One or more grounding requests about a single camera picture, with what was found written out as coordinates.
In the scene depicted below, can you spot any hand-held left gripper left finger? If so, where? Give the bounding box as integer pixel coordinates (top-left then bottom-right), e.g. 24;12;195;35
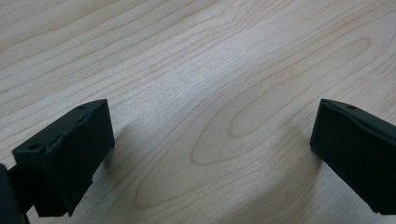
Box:
12;99;116;217

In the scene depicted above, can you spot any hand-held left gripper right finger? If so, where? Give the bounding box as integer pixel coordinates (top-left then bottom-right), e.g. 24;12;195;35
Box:
309;98;396;216

